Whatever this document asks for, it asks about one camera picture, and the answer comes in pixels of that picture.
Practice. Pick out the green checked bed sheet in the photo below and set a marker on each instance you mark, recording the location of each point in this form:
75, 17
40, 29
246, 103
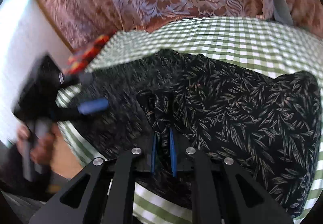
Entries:
239, 42

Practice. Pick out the black leaf print pants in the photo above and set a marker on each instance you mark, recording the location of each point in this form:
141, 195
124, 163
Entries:
239, 117

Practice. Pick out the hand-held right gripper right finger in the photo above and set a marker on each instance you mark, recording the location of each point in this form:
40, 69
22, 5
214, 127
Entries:
172, 154

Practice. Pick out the colourful patterned blanket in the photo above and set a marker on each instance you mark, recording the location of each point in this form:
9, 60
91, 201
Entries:
87, 52

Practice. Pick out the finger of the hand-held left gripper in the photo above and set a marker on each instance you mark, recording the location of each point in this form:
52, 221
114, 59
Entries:
86, 78
93, 107

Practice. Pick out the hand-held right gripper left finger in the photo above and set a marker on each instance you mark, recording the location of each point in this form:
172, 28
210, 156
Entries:
153, 152

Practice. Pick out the person's left hand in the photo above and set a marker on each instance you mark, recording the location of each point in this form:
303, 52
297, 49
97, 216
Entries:
45, 145

